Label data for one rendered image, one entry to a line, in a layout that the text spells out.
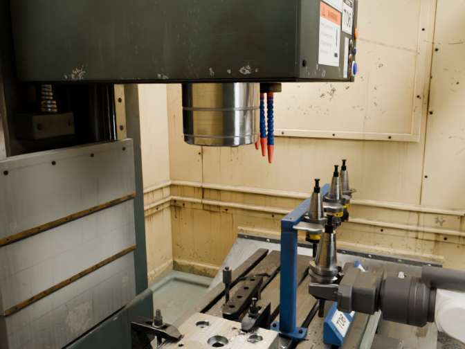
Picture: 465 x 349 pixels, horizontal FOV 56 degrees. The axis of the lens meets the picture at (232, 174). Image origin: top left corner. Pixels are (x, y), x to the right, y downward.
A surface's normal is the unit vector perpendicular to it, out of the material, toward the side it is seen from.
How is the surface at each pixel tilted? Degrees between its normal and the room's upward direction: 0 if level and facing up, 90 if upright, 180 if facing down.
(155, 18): 90
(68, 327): 89
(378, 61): 90
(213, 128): 90
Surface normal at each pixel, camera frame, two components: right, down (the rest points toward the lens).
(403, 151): -0.44, 0.18
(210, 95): -0.19, 0.20
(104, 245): 0.90, 0.07
